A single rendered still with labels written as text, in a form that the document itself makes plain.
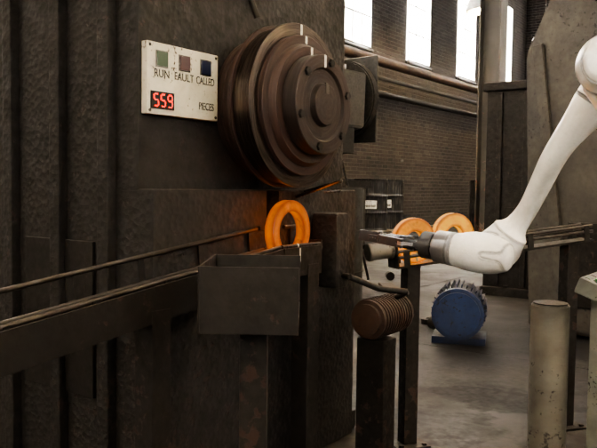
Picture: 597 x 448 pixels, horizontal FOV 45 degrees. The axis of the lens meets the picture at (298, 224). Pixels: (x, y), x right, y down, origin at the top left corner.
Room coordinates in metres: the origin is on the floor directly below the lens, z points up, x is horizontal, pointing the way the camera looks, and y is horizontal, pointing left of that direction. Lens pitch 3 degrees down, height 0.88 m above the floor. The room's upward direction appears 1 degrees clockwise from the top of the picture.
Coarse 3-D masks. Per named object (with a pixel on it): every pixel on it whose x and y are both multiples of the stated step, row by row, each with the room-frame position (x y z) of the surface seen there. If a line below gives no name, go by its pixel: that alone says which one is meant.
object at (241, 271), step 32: (224, 256) 1.71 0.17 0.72; (256, 256) 1.71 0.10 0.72; (288, 256) 1.71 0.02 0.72; (224, 288) 1.45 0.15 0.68; (256, 288) 1.45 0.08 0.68; (288, 288) 1.45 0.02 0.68; (224, 320) 1.45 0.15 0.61; (256, 320) 1.45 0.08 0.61; (288, 320) 1.45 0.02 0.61; (256, 352) 1.57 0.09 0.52; (256, 384) 1.57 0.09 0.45; (256, 416) 1.57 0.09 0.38
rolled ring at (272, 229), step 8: (288, 200) 2.13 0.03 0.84; (272, 208) 2.10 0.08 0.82; (280, 208) 2.08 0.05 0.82; (288, 208) 2.11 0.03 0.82; (296, 208) 2.14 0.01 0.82; (304, 208) 2.18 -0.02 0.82; (272, 216) 2.07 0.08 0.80; (280, 216) 2.08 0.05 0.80; (296, 216) 2.17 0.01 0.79; (304, 216) 2.18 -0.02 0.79; (272, 224) 2.06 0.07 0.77; (280, 224) 2.08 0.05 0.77; (296, 224) 2.19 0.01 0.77; (304, 224) 2.18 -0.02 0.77; (272, 232) 2.06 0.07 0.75; (296, 232) 2.20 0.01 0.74; (304, 232) 2.18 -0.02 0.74; (272, 240) 2.06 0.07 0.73; (280, 240) 2.08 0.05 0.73; (296, 240) 2.18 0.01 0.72; (304, 240) 2.18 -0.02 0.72
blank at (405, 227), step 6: (402, 222) 2.43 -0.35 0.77; (408, 222) 2.43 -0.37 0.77; (414, 222) 2.44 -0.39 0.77; (420, 222) 2.45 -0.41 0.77; (426, 222) 2.46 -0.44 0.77; (396, 228) 2.43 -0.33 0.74; (402, 228) 2.43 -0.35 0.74; (408, 228) 2.43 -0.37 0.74; (414, 228) 2.44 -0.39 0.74; (420, 228) 2.45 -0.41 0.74; (426, 228) 2.46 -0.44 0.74; (432, 228) 2.47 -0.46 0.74; (396, 234) 2.42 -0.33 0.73; (402, 234) 2.43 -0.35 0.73; (408, 234) 2.43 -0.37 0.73; (420, 234) 2.46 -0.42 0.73; (414, 252) 2.44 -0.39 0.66; (414, 258) 2.44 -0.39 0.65; (420, 258) 2.45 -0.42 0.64
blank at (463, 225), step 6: (444, 216) 2.49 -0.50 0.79; (450, 216) 2.49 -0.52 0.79; (456, 216) 2.50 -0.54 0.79; (462, 216) 2.50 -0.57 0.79; (438, 222) 2.48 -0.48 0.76; (444, 222) 2.48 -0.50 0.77; (450, 222) 2.49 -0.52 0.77; (456, 222) 2.50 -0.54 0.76; (462, 222) 2.50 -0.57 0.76; (468, 222) 2.51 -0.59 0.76; (438, 228) 2.47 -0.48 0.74; (444, 228) 2.48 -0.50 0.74; (462, 228) 2.50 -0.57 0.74; (468, 228) 2.51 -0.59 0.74
